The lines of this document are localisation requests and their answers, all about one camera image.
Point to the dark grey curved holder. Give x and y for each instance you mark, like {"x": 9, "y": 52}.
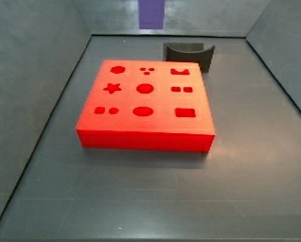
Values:
{"x": 190, "y": 52}

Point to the red shape sorter block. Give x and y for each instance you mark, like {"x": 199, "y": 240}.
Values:
{"x": 147, "y": 105}

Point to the purple vertical strip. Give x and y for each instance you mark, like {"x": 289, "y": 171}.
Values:
{"x": 151, "y": 14}

